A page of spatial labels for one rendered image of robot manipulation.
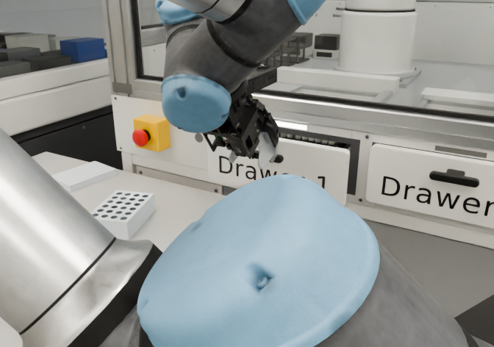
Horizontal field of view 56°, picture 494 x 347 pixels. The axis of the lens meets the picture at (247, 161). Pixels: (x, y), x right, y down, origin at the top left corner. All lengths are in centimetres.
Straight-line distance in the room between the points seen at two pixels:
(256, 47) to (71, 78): 112
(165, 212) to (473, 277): 60
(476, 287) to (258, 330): 80
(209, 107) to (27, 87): 100
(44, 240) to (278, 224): 16
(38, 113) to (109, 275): 119
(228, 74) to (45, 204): 24
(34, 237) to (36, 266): 2
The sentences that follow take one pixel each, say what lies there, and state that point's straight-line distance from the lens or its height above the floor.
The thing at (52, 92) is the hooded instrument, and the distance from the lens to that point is 149.
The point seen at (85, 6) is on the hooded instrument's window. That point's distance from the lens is 160.
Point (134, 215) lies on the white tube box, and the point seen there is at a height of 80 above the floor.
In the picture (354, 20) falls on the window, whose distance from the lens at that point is 86.
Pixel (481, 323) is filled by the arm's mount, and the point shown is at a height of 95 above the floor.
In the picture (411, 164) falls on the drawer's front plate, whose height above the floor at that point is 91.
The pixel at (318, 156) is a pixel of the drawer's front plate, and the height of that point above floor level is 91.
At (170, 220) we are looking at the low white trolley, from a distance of 94.
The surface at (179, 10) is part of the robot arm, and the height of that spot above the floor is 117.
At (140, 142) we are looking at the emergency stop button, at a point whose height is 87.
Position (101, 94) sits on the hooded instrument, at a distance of 162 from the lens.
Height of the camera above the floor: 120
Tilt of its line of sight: 22 degrees down
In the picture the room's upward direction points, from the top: straight up
